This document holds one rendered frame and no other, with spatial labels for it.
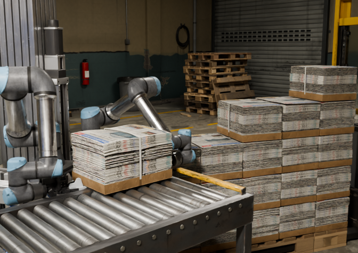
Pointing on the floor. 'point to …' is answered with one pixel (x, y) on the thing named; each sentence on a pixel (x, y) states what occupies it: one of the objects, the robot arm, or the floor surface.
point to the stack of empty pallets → (202, 100)
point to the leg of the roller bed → (244, 238)
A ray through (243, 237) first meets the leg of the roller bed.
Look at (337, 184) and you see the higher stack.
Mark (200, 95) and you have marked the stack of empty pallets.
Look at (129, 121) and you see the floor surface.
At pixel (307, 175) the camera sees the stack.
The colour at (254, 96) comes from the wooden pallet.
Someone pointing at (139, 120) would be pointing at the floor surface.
